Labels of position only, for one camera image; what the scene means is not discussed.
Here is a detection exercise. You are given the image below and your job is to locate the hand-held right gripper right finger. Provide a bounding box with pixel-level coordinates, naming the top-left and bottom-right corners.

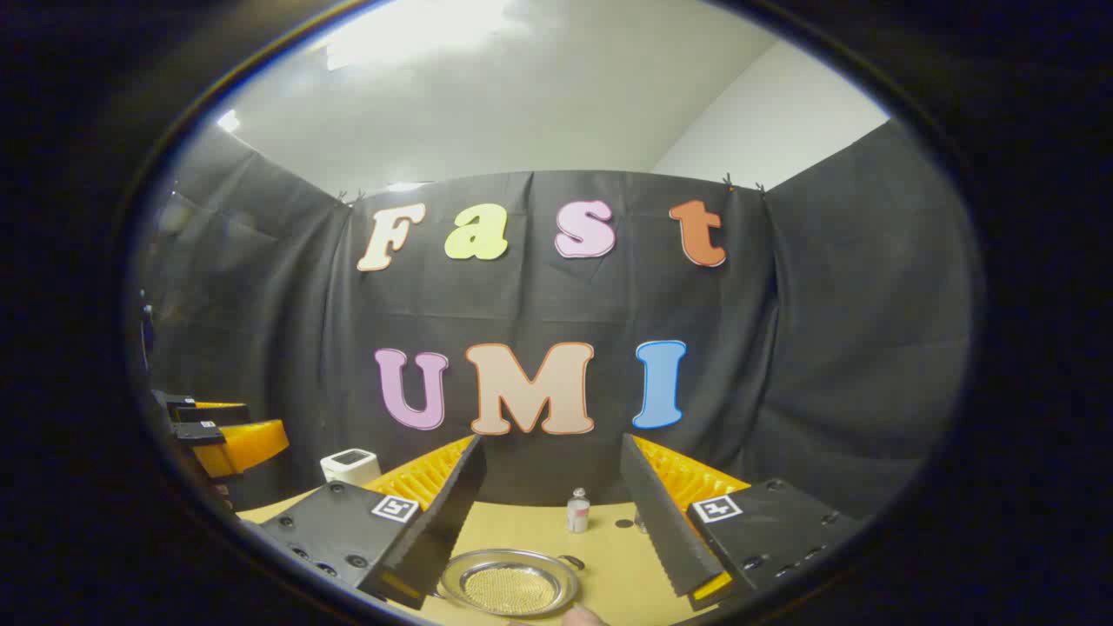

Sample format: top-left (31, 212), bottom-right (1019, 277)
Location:
top-left (619, 432), bottom-right (870, 611)

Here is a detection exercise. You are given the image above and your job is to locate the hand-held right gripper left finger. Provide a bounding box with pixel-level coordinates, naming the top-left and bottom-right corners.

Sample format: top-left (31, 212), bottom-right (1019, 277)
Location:
top-left (259, 435), bottom-right (488, 609)

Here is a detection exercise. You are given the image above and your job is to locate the white toaster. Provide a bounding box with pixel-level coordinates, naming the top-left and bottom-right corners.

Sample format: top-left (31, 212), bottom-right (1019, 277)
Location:
top-left (320, 449), bottom-right (382, 486)

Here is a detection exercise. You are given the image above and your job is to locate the pile of yellow soybeans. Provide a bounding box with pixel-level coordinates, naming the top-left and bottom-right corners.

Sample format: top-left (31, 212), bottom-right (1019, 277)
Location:
top-left (463, 565), bottom-right (559, 614)

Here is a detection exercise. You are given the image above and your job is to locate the stainless steel pot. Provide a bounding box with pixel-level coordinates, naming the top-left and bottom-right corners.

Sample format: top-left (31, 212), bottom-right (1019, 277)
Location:
top-left (437, 548), bottom-right (586, 620)

